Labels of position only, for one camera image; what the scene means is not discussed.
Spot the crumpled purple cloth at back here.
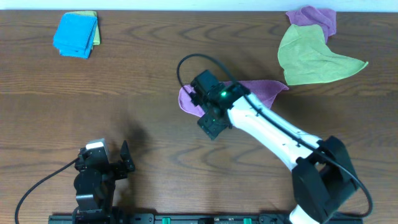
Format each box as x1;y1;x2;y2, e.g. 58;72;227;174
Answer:
285;6;336;42

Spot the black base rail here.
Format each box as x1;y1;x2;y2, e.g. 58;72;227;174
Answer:
48;212;364;224

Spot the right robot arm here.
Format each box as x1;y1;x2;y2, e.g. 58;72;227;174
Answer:
190;82;358;223

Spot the folded green cloth under blue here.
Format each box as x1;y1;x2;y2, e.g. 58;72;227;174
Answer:
71;11;101;45

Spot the purple microfiber cloth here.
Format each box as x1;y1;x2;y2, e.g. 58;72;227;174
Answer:
178;80;289;117

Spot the green microfiber cloth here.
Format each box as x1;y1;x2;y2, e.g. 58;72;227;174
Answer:
277;24;368;85

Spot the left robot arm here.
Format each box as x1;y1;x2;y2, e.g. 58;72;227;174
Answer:
72;138;135;223

